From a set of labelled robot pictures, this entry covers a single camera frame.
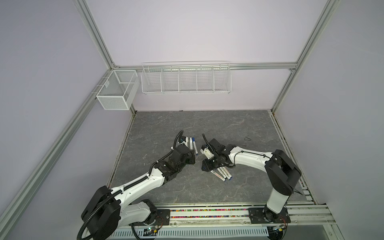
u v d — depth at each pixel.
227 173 0.87
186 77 0.97
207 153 0.81
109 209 0.40
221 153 0.68
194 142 1.01
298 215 0.76
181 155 0.60
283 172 0.47
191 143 0.82
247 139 1.05
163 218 0.73
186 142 0.74
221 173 0.87
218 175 0.87
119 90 1.03
